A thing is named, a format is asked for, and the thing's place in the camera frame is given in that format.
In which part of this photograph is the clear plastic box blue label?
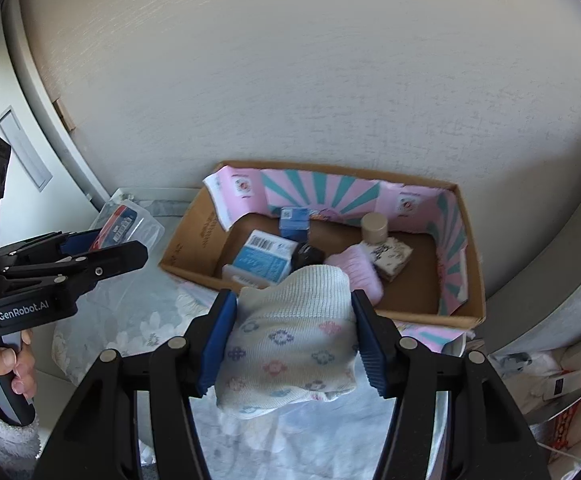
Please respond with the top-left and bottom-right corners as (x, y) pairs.
(89, 199), (166, 253)

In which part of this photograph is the black round jar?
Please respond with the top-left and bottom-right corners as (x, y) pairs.
(290, 242), (327, 272)

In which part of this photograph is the small blue box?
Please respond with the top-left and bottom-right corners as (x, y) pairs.
(279, 206), (312, 243)

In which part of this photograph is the person's left forearm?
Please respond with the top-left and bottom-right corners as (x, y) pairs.
(0, 395), (41, 471)

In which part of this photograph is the beige round jar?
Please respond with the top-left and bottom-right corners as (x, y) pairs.
(360, 212), (390, 245)

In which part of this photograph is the small floral patterned pack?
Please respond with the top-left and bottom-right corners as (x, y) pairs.
(365, 236), (413, 282)

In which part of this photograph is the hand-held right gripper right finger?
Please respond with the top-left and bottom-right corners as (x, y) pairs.
(350, 289), (551, 480)

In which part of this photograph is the white door frame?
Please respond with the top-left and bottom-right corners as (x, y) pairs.
(0, 0), (111, 206)

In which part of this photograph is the floral bedsheet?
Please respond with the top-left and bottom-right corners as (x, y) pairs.
(53, 260), (451, 480)

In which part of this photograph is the brown wall fixture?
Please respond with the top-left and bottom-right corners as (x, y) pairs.
(53, 99), (76, 133)

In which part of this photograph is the pink printed cardboard box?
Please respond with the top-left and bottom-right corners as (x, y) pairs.
(159, 161), (486, 356)

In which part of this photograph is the blue white barcode box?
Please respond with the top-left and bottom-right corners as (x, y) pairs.
(233, 229), (298, 286)

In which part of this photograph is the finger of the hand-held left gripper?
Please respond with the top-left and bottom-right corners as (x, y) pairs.
(0, 228), (104, 262)
(0, 240), (148, 302)

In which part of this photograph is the pink fluffy sock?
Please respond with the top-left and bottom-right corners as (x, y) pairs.
(325, 244), (385, 306)

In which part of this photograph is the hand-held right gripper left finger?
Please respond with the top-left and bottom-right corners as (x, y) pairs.
(33, 289), (238, 480)

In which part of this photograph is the white door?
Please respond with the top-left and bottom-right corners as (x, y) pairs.
(0, 45), (96, 261)

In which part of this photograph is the white knit patterned sock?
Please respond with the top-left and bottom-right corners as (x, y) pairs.
(215, 265), (358, 420)

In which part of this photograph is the white plastic bag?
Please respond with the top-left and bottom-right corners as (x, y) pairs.
(490, 350), (571, 401)

